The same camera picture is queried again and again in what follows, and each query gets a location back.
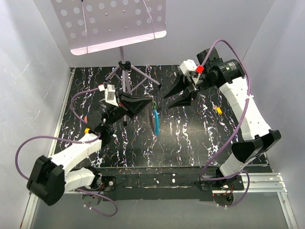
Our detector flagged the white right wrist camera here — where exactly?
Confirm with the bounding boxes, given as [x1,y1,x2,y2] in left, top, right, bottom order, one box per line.
[180,59,204,84]

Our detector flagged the key with green tag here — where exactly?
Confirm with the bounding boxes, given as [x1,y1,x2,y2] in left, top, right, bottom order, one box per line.
[152,100,157,110]

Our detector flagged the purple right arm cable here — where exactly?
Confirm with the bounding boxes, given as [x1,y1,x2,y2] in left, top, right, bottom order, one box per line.
[199,39,251,207]

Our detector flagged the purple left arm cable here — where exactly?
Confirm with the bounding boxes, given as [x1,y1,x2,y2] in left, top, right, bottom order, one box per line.
[15,87,118,217]

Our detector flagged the colourful toy block car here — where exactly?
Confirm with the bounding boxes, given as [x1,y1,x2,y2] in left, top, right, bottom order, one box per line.
[84,113,92,134]

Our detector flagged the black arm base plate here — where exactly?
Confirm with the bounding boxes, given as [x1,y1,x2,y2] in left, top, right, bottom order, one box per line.
[94,167,246,201]

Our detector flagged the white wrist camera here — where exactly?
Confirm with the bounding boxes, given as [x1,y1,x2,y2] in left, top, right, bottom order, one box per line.
[98,84,119,107]
[180,59,204,84]

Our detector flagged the aluminium frame rail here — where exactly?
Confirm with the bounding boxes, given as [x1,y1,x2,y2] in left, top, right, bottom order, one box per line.
[248,173,287,193]

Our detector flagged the key with yellow tag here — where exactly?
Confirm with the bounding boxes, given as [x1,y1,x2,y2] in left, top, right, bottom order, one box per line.
[213,105,223,115]

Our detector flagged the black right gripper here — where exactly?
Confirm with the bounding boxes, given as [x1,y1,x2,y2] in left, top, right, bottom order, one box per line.
[163,70,215,109]

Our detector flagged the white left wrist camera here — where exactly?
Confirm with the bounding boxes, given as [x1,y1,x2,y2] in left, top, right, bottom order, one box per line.
[98,84,119,107]

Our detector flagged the perforated music stand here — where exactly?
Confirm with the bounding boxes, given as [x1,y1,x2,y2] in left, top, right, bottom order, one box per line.
[50,0,167,127]

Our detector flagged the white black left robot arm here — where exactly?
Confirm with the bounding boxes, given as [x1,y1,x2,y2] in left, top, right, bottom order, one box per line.
[27,92,152,206]

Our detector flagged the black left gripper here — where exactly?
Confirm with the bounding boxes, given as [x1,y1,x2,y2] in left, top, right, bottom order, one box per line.
[104,91,152,128]

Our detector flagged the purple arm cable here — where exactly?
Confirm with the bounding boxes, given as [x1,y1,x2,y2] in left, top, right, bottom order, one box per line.
[15,87,118,217]
[199,39,251,207]

